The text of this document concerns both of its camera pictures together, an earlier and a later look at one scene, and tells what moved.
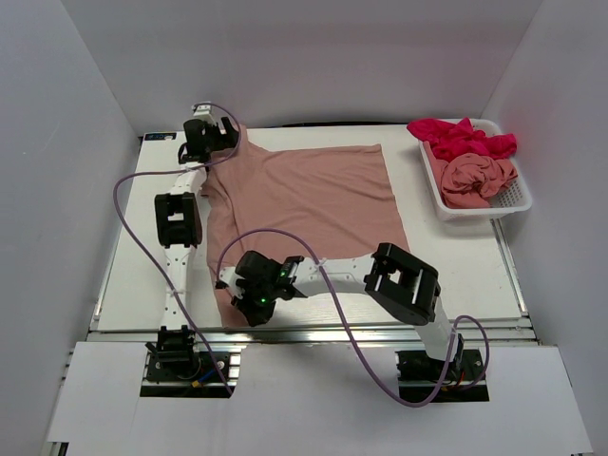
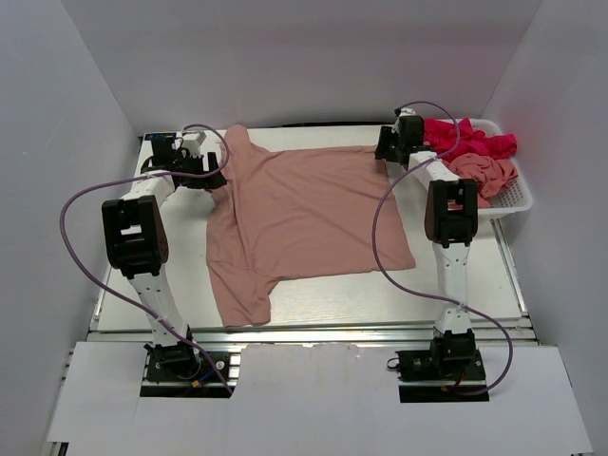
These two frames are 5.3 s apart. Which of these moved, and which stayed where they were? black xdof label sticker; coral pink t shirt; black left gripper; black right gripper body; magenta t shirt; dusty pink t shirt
Moved: black right gripper body; black left gripper
Stayed: coral pink t shirt; magenta t shirt; black xdof label sticker; dusty pink t shirt
